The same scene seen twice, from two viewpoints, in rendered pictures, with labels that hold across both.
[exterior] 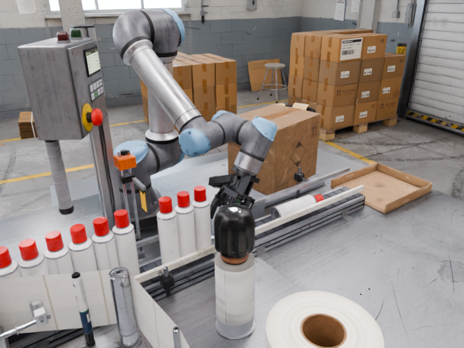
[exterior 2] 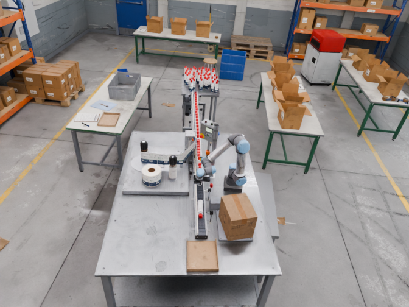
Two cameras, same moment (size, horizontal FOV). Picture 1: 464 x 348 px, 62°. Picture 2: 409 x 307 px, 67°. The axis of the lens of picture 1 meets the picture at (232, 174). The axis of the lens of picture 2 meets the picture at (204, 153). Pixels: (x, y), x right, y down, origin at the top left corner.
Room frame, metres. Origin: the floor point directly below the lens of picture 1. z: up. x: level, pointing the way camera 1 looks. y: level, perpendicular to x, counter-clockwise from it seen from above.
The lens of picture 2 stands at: (2.13, -2.03, 3.08)
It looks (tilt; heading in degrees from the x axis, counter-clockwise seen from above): 36 degrees down; 119
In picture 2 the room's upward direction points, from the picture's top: 5 degrees clockwise
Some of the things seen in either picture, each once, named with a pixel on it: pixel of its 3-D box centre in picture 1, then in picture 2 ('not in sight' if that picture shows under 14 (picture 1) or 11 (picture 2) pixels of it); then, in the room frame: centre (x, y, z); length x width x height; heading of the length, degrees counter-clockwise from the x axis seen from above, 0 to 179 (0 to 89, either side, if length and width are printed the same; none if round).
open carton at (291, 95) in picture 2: not in sight; (290, 100); (1.10, 2.52, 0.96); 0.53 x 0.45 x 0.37; 28
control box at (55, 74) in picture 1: (69, 86); (209, 131); (0.85, 0.35, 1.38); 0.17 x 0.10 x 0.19; 179
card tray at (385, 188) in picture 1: (380, 185); (202, 254); (1.41, -0.60, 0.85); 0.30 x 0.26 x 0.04; 124
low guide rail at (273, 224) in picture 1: (246, 235); (195, 190); (0.98, -0.04, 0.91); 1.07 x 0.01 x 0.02; 124
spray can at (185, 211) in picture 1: (185, 226); not in sight; (0.91, 0.13, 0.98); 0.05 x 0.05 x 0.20
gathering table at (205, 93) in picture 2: not in sight; (198, 106); (-0.40, 2.22, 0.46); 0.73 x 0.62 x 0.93; 124
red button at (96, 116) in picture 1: (94, 117); not in sight; (0.80, 0.29, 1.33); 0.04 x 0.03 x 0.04; 179
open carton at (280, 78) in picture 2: not in sight; (282, 88); (0.83, 2.89, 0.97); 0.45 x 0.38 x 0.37; 29
